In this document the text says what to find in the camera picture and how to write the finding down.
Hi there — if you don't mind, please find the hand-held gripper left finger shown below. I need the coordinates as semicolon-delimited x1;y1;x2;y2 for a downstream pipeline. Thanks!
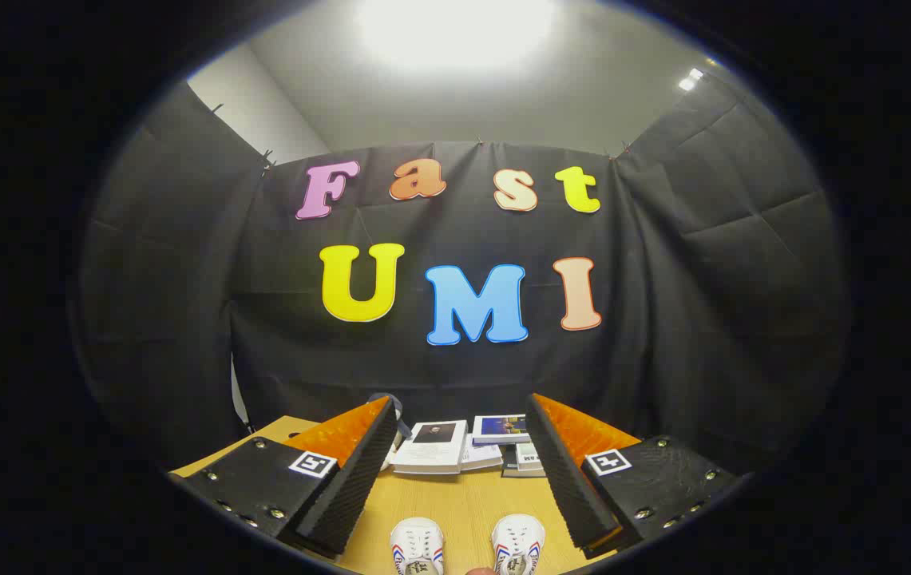
174;396;398;558

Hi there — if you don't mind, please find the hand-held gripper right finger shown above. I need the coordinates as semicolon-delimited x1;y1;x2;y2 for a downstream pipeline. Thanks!
525;393;743;558

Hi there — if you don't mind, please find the white canvas shoe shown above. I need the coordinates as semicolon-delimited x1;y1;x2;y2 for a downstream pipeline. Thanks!
390;517;446;575
492;514;546;575

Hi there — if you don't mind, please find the dark grey book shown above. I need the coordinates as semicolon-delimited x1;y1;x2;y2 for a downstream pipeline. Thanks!
500;447;546;479

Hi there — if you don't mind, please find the white book with portrait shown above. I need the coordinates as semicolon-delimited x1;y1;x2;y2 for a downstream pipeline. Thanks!
391;420;469;476

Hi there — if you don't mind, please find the grey white penguin plush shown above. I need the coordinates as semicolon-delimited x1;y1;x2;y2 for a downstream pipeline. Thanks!
367;392;406;436

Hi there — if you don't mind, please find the book with blue picture cover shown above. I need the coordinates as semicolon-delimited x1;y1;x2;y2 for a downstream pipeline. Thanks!
472;414;533;446

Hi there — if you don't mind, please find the plain white book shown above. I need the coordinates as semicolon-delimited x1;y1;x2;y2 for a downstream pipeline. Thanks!
461;438;504;473

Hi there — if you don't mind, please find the black backdrop cloth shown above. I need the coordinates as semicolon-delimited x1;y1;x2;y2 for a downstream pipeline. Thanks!
76;72;851;480

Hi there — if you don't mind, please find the large ceiling light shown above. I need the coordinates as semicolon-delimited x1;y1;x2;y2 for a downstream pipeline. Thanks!
355;0;560;73

